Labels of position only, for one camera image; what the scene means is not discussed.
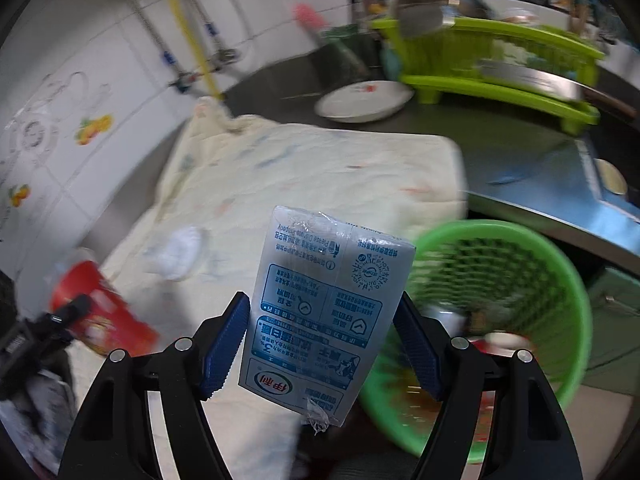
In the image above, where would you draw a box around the white plate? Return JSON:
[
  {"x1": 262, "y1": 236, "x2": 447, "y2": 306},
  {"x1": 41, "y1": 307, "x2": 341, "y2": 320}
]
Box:
[{"x1": 314, "y1": 80, "x2": 415, "y2": 123}]

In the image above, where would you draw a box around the green plastic basket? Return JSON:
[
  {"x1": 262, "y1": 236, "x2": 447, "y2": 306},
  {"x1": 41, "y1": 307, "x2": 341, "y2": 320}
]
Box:
[{"x1": 357, "y1": 219, "x2": 593, "y2": 457}]

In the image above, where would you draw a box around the silver and blue can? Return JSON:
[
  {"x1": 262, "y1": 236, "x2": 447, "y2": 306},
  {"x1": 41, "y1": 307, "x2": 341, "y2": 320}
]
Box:
[{"x1": 425, "y1": 305, "x2": 471, "y2": 336}]

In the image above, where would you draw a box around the steel cleaver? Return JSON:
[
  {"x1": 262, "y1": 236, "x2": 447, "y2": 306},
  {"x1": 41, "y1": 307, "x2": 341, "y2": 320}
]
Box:
[{"x1": 475, "y1": 57, "x2": 640, "y2": 121}]

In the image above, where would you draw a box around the pink brush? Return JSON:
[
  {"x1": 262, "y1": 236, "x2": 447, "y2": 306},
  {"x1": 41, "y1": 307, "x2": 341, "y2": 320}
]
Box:
[{"x1": 294, "y1": 4, "x2": 371, "y2": 78}]

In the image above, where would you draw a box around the round beige board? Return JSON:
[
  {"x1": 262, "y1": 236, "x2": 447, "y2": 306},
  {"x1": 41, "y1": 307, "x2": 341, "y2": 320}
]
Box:
[{"x1": 594, "y1": 157, "x2": 628, "y2": 196}]

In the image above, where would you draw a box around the metal wall valve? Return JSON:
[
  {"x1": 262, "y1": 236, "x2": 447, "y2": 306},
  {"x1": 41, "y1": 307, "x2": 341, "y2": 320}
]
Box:
[{"x1": 167, "y1": 47, "x2": 241, "y2": 93}]

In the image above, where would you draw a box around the green dish rack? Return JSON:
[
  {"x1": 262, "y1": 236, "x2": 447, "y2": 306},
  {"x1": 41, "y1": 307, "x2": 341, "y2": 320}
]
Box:
[{"x1": 370, "y1": 16, "x2": 606, "y2": 136}]

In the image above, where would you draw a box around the green glass jar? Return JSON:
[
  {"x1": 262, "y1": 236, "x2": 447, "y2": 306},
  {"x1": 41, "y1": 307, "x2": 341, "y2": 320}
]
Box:
[{"x1": 322, "y1": 25, "x2": 373, "y2": 75}]

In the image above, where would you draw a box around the yellow hose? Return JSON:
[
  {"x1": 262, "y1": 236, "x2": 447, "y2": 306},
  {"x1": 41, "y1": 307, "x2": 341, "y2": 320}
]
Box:
[{"x1": 161, "y1": 0, "x2": 223, "y2": 101}]

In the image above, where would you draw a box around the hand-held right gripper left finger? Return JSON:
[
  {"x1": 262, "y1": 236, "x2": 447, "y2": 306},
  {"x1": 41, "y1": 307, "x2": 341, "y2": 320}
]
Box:
[{"x1": 62, "y1": 292, "x2": 251, "y2": 480}]

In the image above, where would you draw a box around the red snack cup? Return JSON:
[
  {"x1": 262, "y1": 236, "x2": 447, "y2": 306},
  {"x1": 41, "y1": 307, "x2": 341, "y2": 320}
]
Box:
[{"x1": 49, "y1": 260, "x2": 161, "y2": 358}]

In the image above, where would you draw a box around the crumpled printed paper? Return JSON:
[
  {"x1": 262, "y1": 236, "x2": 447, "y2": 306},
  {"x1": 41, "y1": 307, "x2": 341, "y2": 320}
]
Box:
[{"x1": 0, "y1": 367, "x2": 76, "y2": 466}]

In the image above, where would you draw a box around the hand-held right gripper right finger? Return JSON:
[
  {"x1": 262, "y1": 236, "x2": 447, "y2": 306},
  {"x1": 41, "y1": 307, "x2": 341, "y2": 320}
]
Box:
[{"x1": 392, "y1": 292, "x2": 583, "y2": 480}]

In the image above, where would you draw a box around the steel pot lid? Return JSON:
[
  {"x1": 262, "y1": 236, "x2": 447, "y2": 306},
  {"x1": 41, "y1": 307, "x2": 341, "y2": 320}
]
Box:
[{"x1": 400, "y1": 0, "x2": 493, "y2": 36}]

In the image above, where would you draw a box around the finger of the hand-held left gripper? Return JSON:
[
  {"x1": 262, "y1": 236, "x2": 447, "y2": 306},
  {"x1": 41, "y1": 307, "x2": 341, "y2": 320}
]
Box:
[{"x1": 39, "y1": 294, "x2": 94, "y2": 332}]

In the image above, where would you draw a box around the blue and white milk carton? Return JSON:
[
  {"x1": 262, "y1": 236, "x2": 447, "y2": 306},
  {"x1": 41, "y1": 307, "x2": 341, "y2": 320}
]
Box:
[{"x1": 237, "y1": 205, "x2": 417, "y2": 433}]

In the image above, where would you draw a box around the cream cloth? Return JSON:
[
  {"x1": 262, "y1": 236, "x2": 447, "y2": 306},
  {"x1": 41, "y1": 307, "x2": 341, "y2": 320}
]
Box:
[{"x1": 65, "y1": 96, "x2": 468, "y2": 480}]

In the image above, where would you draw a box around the crumpled white wrapper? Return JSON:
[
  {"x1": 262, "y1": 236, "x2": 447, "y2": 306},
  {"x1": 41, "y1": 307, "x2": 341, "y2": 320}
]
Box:
[{"x1": 145, "y1": 226, "x2": 210, "y2": 281}]

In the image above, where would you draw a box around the steel sink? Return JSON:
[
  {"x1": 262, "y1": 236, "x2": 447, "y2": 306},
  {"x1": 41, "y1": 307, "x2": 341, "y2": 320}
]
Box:
[{"x1": 460, "y1": 135, "x2": 640, "y2": 241}]

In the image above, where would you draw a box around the braided metal hose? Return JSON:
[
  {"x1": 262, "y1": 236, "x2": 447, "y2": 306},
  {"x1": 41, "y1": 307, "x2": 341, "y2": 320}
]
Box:
[
  {"x1": 182, "y1": 0, "x2": 226, "y2": 56},
  {"x1": 97, "y1": 0, "x2": 173, "y2": 68}
]

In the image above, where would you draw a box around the red cola can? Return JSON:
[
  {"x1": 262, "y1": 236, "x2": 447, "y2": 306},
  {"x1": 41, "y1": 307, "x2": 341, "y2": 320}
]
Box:
[{"x1": 470, "y1": 332, "x2": 536, "y2": 361}]

